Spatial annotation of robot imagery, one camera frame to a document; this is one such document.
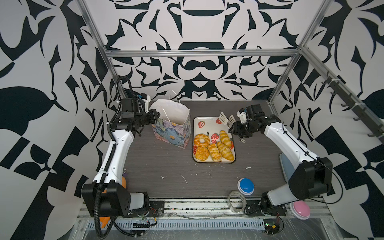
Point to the pink push button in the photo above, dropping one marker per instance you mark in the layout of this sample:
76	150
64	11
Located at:
300	210

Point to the bottom left round bread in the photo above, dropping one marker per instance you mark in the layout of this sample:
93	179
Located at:
202	154

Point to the floral white paper bag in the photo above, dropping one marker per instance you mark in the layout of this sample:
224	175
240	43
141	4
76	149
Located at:
174	124

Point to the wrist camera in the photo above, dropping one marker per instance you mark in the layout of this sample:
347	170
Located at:
144	100
242	115

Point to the ring donut bread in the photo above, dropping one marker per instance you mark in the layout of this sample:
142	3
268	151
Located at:
202	140

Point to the white strawberry tray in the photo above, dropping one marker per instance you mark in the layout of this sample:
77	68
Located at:
210	126

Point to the clear tape roll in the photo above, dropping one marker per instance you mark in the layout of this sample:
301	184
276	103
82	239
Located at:
236	202

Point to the right middle croissant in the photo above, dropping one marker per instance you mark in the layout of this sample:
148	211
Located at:
225	139

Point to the bottom right croissant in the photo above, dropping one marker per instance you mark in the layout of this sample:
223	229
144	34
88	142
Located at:
225	151

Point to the small circuit board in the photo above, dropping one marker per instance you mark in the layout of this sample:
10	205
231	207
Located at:
274	228

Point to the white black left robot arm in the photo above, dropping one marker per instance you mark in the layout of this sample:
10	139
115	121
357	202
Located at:
106	196

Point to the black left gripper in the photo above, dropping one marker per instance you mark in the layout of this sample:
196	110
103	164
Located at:
152	117

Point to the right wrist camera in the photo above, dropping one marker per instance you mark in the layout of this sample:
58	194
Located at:
242	115

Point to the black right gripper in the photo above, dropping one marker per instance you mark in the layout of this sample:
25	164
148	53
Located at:
236	129

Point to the bottom middle croissant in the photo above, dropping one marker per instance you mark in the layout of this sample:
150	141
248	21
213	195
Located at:
214	153

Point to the croissant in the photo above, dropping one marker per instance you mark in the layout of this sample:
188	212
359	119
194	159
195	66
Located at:
214	153
225	151
225	139

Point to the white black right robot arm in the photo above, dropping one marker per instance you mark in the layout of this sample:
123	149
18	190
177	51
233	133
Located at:
311	175

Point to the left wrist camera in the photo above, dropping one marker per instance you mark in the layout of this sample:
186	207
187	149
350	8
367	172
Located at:
144	100

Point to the wall hook rail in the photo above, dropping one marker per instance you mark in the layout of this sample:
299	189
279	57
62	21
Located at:
357	106

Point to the blue push button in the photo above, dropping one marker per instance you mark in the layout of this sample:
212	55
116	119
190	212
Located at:
245	186

